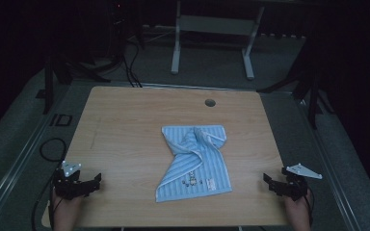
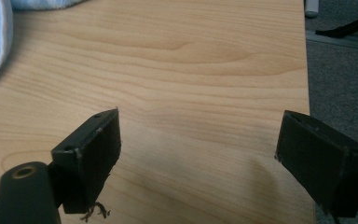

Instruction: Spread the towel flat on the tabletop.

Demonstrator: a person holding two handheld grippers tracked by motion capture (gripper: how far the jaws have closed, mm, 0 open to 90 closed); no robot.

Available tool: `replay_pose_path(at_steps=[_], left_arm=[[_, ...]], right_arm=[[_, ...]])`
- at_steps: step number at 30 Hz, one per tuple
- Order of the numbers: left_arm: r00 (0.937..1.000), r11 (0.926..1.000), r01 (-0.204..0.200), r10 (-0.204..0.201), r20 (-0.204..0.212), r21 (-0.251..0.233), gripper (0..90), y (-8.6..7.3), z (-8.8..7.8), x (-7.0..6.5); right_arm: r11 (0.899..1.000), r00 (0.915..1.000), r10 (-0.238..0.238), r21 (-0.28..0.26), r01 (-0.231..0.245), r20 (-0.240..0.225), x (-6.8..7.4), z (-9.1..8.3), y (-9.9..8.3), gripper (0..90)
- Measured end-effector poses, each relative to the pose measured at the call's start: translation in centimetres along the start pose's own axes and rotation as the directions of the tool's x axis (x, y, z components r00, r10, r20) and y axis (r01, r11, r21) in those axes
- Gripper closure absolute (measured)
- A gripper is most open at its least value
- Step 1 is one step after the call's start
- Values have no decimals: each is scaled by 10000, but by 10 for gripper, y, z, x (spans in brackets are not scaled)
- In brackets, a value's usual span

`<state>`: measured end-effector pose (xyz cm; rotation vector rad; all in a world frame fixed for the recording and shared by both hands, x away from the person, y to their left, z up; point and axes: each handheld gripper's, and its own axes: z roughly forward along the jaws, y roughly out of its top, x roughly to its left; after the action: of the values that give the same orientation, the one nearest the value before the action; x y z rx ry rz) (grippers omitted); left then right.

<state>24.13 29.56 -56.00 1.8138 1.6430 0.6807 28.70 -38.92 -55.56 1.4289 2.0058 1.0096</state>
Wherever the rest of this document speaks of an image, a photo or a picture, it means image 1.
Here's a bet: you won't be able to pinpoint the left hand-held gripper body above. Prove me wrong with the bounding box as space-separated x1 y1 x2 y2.
53 160 91 201

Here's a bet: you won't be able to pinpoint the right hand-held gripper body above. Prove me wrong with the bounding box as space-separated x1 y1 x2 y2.
280 163 323 202

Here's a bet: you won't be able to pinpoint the blue striped towel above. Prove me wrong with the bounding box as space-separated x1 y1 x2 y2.
154 124 233 204

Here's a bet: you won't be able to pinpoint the person's left hand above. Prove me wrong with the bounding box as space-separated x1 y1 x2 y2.
51 188 85 215

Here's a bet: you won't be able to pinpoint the person's right hand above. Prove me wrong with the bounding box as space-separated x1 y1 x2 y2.
283 189 312 216

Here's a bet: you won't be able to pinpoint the black stand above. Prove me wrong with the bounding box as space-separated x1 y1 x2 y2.
256 47 335 130
42 52 112 116

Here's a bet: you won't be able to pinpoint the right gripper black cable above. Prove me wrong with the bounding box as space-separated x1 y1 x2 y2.
304 189 315 227

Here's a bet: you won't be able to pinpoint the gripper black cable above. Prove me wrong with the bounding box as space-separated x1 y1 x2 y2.
31 138 67 231
304 189 315 227

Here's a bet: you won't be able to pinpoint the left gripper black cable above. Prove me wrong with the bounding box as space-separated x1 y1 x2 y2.
31 138 67 231

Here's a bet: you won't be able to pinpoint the black floor bracket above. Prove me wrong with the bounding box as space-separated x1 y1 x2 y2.
48 113 74 127

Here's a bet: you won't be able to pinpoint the black floor cables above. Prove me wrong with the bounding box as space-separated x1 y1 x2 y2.
120 39 144 89

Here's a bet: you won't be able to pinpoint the white metal desk frame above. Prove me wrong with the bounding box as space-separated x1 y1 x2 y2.
171 0 266 81

